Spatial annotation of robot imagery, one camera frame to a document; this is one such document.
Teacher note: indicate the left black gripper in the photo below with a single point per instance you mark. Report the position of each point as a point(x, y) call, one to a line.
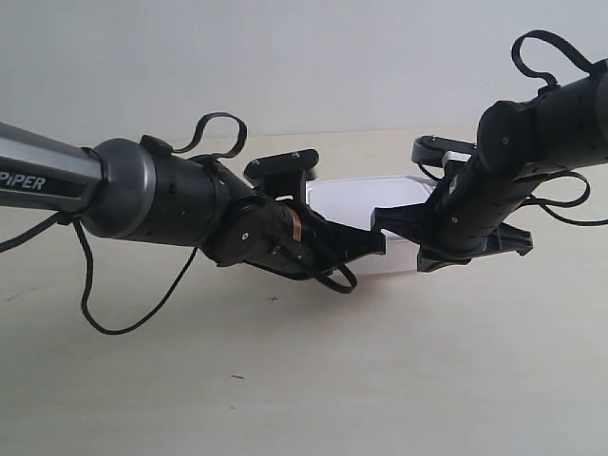
point(304, 244)

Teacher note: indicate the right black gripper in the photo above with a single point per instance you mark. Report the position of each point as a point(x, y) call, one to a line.
point(462, 220)

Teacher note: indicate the white lidded plastic container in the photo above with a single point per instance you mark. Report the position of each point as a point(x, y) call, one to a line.
point(351, 202)

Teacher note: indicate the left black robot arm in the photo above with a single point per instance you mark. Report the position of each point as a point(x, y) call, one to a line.
point(144, 191)

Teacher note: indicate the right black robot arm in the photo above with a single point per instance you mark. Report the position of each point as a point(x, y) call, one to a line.
point(518, 147)

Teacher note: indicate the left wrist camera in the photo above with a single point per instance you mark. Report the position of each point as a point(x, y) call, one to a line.
point(282, 178)

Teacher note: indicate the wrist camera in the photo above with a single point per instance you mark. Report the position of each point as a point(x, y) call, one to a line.
point(429, 150)
point(282, 178)

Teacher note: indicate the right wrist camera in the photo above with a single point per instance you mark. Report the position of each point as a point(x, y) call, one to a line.
point(429, 150)

